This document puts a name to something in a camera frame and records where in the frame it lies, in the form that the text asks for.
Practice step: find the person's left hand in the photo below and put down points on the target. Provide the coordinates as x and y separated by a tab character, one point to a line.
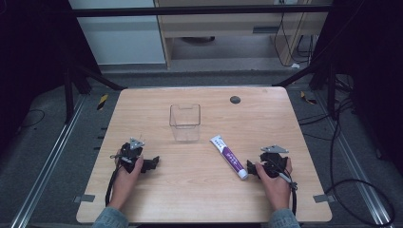
124	183

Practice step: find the clear plastic container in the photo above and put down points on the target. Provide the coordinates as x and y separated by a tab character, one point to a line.
185	123

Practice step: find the white plug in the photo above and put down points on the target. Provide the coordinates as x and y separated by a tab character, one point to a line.
295	66

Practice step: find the yellow and black tape piece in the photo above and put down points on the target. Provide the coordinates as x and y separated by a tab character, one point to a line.
102	102
308	98

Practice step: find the dark curtain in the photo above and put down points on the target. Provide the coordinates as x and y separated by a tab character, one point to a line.
374	79
28	63

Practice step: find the person's right hand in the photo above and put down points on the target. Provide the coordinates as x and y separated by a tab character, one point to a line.
276	190

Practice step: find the black metal stand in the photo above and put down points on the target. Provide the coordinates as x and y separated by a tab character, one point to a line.
68	95
331	91

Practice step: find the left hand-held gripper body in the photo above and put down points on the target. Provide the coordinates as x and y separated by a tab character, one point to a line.
130	155

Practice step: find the metal floor rail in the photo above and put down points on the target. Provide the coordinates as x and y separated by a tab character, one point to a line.
355	164
47	164

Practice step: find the light wooden desk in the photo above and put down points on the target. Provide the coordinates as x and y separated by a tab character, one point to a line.
221	27

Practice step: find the black horizontal bar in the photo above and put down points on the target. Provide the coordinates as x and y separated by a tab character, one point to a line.
190	10

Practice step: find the grey tape strip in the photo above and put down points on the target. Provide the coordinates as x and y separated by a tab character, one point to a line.
85	198
323	198

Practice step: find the grey table grommet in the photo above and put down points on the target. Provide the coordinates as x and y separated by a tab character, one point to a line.
235	100

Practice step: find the white cabinet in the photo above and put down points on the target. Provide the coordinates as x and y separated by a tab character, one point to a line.
120	38

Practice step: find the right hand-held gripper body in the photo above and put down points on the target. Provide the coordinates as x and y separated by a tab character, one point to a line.
274	161

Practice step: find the white and purple toothpaste tube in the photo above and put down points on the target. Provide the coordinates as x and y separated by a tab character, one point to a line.
229	156

